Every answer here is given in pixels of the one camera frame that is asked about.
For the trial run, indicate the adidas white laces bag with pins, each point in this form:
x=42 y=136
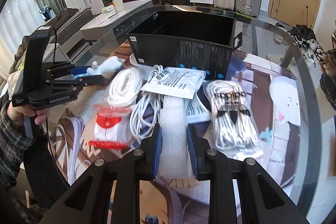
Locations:
x=234 y=131

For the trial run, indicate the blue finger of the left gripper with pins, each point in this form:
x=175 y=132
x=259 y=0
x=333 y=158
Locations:
x=79 y=72

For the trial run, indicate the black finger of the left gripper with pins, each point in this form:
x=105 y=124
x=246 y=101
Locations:
x=91 y=80

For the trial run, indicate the white plush toy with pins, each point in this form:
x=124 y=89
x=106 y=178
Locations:
x=108 y=67

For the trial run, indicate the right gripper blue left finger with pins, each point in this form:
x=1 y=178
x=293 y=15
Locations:
x=155 y=150

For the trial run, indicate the black cardboard box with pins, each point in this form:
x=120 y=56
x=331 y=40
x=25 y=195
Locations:
x=186 y=39

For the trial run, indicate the white printed plastic pouch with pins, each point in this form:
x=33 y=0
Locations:
x=176 y=82

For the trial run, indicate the anime print table mat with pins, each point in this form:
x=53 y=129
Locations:
x=272 y=95

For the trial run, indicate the white foam sheet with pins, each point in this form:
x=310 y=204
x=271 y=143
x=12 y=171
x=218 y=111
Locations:
x=174 y=160

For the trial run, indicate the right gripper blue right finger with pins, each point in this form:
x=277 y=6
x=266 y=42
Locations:
x=196 y=153

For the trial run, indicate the plaid sleeve left forearm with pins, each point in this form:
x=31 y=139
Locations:
x=13 y=145

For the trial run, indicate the white low cabinet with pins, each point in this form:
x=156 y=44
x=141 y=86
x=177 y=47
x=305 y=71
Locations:
x=103 y=23

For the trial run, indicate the white cable bag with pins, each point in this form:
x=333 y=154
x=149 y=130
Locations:
x=125 y=87

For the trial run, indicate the left hand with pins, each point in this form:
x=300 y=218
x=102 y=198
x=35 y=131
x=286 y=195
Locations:
x=16 y=114

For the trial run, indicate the white cup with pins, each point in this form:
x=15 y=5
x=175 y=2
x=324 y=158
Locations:
x=118 y=5

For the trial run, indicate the red white balloon glue bag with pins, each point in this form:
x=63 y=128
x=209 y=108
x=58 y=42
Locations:
x=110 y=129

